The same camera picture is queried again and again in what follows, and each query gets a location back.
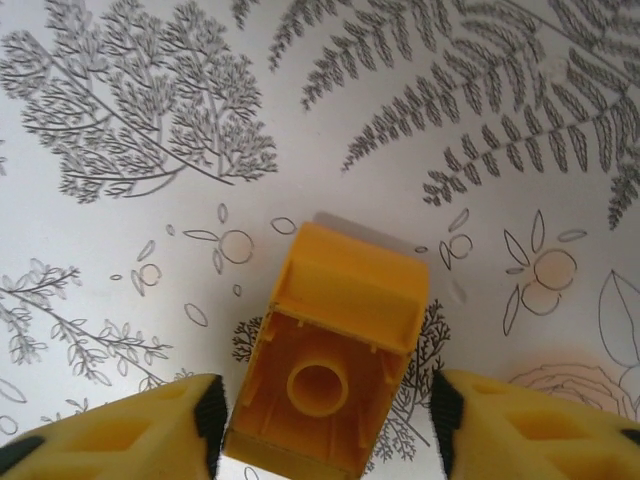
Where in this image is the yellow lego brick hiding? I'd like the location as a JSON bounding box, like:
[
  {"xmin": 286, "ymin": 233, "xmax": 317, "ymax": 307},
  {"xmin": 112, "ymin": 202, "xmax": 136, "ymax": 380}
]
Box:
[{"xmin": 222, "ymin": 221, "xmax": 431, "ymax": 480}]

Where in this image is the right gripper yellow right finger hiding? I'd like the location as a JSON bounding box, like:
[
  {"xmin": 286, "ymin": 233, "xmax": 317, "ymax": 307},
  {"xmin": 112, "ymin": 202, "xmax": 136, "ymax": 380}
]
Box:
[{"xmin": 429, "ymin": 368, "xmax": 640, "ymax": 480}]

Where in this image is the floral patterned table cover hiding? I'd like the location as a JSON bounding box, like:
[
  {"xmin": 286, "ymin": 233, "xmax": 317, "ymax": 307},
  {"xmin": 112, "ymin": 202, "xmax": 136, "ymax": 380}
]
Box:
[{"xmin": 0, "ymin": 0, "xmax": 640, "ymax": 480}]

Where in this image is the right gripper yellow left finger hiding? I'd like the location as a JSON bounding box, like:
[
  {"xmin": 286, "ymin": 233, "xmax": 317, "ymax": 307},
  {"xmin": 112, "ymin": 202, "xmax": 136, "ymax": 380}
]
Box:
[{"xmin": 0, "ymin": 372, "xmax": 230, "ymax": 480}]

